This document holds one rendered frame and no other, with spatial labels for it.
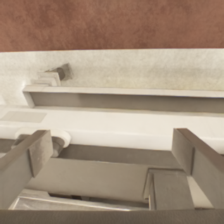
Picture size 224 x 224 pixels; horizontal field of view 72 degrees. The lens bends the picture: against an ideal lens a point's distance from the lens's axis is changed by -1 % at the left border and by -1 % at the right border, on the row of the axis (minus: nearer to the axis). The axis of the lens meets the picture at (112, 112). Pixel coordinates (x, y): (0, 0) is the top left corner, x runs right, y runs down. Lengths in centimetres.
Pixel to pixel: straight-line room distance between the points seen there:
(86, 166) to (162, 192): 15
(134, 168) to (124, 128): 8
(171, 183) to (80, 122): 21
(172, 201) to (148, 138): 11
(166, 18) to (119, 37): 29
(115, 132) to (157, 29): 85
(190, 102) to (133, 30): 54
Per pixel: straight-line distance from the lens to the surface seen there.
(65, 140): 34
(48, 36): 121
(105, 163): 32
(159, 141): 33
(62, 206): 49
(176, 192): 31
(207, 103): 90
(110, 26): 107
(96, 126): 33
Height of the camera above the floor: 105
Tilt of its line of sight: 51 degrees down
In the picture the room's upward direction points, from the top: 169 degrees counter-clockwise
